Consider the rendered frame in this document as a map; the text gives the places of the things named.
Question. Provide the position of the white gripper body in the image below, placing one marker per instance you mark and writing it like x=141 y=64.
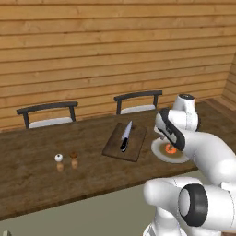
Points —
x=158 y=132

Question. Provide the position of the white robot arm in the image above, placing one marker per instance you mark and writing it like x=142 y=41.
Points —
x=212 y=153

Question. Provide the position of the white round plate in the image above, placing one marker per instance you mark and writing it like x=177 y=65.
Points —
x=159 y=151

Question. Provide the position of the orange-red piece of meat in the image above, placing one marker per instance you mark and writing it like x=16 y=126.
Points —
x=170 y=150

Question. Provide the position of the dark wooden cutting board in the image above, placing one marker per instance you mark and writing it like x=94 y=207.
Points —
x=135 y=144

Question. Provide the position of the black chair with white seat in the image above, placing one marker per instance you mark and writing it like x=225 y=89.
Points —
x=138 y=94
x=46 y=107

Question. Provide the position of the brown-topped wooden pepper shaker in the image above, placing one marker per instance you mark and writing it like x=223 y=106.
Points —
x=74 y=156

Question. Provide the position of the white-topped wooden salt shaker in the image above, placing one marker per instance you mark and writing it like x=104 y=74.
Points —
x=59 y=159

